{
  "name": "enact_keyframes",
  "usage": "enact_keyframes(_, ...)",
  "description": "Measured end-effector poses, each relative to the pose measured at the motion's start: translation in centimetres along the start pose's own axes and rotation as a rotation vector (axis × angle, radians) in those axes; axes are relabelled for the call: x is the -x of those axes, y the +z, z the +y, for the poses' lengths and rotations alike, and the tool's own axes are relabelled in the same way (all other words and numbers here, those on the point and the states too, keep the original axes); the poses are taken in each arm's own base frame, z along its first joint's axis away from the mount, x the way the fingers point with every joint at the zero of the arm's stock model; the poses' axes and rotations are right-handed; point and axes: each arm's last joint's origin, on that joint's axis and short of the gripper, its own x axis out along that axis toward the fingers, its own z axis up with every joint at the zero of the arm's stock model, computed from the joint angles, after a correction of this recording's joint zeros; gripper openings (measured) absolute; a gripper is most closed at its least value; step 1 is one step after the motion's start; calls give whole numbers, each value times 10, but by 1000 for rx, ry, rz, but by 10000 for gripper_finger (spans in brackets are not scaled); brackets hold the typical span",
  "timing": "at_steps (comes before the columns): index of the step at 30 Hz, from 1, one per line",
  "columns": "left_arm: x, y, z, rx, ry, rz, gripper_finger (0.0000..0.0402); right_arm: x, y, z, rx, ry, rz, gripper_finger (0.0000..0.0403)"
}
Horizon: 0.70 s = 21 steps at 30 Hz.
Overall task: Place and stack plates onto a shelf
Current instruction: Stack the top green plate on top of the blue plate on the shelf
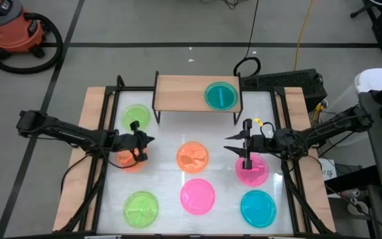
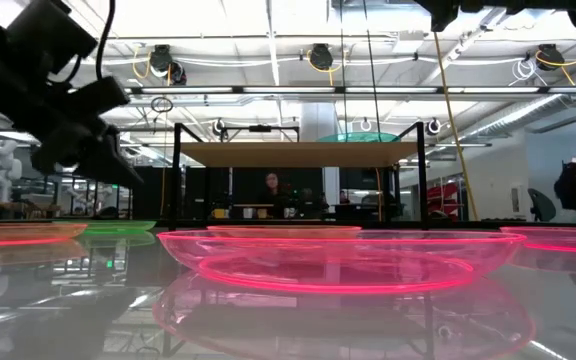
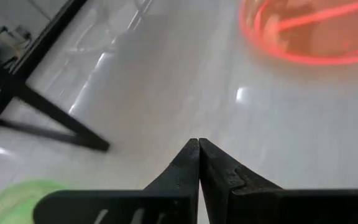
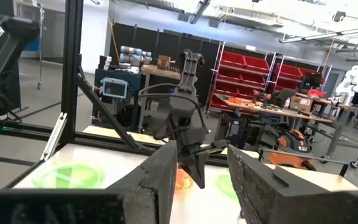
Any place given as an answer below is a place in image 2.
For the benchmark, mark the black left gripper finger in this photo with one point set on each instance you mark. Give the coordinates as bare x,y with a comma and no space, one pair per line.
113,160
58,160

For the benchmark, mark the pink translucent plastic plate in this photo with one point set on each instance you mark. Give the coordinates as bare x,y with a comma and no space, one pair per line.
318,260

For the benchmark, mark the pink cup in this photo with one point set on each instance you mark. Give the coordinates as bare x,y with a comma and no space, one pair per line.
568,237

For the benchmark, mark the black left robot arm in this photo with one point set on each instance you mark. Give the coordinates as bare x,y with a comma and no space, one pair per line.
43,30

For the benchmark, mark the black partition panels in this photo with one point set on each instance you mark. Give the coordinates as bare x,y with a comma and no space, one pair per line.
193,195

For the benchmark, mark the yellow mug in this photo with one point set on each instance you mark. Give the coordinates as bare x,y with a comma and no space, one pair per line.
219,213

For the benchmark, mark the white mug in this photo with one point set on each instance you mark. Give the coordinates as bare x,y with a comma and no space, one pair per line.
248,213
289,212

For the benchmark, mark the red metal equipment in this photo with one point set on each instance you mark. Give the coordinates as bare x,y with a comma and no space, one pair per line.
443,197

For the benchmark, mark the dark office chair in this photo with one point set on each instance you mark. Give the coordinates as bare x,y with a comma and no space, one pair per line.
542,205

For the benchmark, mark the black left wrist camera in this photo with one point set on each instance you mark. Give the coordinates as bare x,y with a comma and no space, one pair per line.
98,95

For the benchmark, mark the silver ventilation duct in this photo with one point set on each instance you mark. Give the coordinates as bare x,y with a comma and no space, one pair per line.
543,107

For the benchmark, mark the black metal frame with camera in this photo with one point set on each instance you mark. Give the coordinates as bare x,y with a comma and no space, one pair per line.
260,128

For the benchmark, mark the wooden shelf black metal frame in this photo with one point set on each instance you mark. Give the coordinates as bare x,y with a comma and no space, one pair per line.
298,154

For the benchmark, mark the black table frame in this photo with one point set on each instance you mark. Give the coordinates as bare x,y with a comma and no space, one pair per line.
468,224

